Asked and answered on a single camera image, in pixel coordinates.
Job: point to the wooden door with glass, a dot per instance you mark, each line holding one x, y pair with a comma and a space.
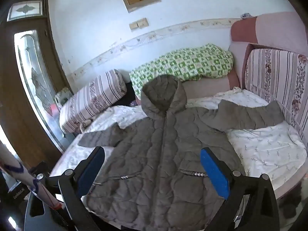
14, 113

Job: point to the grey-green quilted hooded jacket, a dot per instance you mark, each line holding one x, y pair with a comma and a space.
154, 149

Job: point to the small grey object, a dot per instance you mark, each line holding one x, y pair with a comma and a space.
246, 15

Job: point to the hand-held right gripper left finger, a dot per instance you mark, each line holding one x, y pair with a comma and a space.
91, 170

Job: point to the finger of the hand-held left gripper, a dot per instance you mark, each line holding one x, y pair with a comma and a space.
42, 166

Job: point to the striped floral flat cushion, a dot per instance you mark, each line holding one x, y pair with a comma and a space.
276, 77

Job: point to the green checked blanket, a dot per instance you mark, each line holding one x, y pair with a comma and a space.
192, 62

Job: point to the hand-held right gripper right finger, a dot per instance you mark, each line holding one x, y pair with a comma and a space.
214, 173

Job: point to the pink sofa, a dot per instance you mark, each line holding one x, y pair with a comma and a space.
276, 28

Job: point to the floral print cloth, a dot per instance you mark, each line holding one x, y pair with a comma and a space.
63, 96

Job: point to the white patterned bedsheet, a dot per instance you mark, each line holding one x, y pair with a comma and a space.
264, 149

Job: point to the white stick with blue marks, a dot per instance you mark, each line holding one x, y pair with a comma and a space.
21, 170

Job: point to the striped floral bolster cushion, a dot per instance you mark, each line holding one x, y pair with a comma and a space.
91, 101

